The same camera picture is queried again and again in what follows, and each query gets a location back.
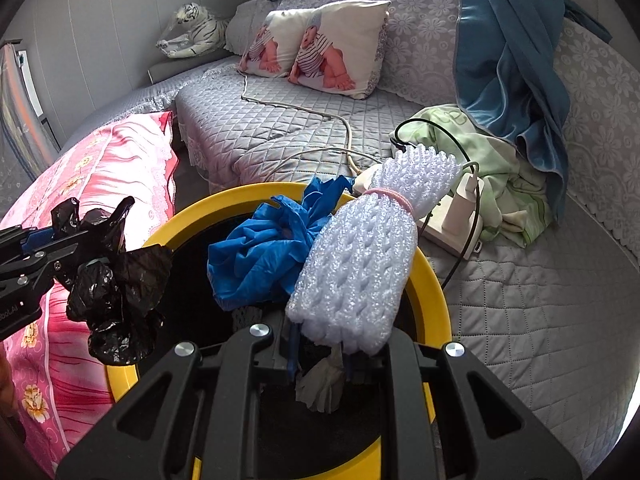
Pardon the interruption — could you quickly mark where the white tiger plush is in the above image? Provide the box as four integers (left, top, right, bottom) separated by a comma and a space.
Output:
155, 3, 232, 60

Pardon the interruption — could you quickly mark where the baby print pillow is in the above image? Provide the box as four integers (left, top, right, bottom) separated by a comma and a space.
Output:
237, 9, 322, 79
288, 0, 392, 100

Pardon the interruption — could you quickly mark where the blue rubber glove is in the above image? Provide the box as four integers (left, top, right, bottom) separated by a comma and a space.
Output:
206, 175, 359, 312

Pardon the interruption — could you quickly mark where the green cloth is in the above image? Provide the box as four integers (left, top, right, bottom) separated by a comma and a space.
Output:
389, 103, 554, 248

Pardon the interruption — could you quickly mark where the white power strip with charger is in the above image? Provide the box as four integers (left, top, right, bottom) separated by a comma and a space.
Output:
394, 119, 482, 292

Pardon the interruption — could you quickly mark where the yellow bin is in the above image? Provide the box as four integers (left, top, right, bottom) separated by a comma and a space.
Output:
102, 182, 454, 480

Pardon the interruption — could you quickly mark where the grey paper scrap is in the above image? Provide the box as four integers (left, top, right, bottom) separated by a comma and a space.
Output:
294, 347, 347, 414

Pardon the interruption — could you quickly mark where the white charger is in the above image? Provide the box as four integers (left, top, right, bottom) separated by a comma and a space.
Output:
444, 172, 482, 232

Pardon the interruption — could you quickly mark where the grey quilted sofa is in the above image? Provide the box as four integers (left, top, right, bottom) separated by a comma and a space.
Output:
174, 0, 640, 463

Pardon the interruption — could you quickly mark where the beige cable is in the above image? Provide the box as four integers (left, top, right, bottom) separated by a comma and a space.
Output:
241, 67, 362, 177

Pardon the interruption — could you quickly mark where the grey quilted daybed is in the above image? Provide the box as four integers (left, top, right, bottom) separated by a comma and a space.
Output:
57, 55, 242, 162

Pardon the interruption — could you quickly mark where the pink floral blanket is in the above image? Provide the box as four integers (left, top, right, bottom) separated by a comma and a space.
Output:
0, 111, 181, 477

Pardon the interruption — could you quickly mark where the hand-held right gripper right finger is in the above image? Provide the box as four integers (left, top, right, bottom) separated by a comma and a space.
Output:
345, 331, 583, 480

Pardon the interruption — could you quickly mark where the white foam net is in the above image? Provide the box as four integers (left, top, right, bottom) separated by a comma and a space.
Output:
285, 143, 464, 357

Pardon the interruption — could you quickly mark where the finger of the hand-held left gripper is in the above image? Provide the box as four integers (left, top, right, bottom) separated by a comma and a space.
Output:
0, 226, 66, 261
0, 245, 82, 292

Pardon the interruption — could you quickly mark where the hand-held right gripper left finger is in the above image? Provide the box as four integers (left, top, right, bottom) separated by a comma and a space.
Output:
56, 324, 302, 480

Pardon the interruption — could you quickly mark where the large black plastic bag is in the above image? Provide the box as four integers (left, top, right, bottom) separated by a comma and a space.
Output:
51, 196, 174, 367

